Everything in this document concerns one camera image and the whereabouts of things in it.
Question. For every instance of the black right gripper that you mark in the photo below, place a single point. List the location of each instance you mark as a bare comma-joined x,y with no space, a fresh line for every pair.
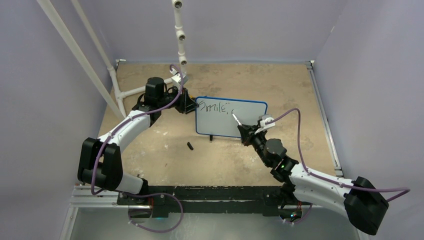
248,132

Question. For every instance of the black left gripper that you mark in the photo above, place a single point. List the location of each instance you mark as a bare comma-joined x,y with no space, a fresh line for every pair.
185,103

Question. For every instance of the white whiteboard marker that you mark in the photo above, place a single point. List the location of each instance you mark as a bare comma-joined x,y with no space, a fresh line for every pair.
236,119

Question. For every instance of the blue framed whiteboard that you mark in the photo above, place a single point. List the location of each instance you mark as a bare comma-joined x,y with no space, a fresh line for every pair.
214,115

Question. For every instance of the black marker cap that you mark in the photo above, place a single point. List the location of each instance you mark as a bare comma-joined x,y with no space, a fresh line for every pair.
190,146

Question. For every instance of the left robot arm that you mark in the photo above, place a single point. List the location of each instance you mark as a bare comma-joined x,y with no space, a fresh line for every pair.
100,162

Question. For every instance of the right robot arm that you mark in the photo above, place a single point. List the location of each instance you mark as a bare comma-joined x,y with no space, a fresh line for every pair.
357,200

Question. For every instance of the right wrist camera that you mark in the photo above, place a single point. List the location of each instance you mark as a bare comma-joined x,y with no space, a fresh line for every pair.
265,122

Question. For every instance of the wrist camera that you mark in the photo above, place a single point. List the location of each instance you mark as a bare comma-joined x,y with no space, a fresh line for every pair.
265,122
178,80

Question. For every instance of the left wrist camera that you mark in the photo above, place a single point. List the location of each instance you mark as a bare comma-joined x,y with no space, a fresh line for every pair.
178,80

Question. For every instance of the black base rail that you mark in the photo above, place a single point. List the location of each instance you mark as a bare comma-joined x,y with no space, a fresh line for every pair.
269,201

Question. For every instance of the aluminium frame rail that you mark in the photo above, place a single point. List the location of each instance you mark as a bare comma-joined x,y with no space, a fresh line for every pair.
82,197

